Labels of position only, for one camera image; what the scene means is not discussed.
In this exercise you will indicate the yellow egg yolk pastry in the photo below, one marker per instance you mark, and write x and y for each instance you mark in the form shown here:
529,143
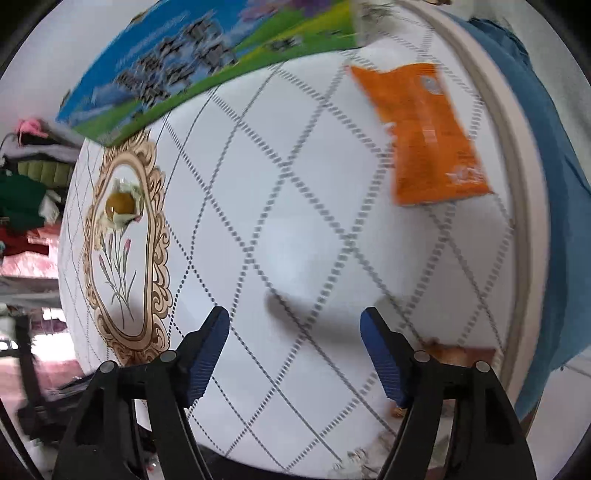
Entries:
123,205

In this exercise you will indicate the blue bed sheet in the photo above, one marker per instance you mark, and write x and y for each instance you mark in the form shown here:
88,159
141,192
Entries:
565,324

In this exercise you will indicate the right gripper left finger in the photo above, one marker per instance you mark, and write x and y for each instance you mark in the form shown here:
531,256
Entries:
102,439

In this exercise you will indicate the white patterned quilt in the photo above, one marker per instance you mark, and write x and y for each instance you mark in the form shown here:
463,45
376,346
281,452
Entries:
270,195

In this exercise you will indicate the cardboard milk box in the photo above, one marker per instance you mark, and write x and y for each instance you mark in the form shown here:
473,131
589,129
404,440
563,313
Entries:
178,49

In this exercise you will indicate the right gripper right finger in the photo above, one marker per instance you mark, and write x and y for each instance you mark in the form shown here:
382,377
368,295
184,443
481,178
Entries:
487,441

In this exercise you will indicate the clothes rack with clothes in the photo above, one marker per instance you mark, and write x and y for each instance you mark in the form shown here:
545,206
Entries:
38,159

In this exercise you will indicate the brown small snack packet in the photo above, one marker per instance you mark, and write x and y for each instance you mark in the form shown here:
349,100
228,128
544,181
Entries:
452,355

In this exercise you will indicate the orange snack packet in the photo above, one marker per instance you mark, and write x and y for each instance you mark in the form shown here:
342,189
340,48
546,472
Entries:
434,160

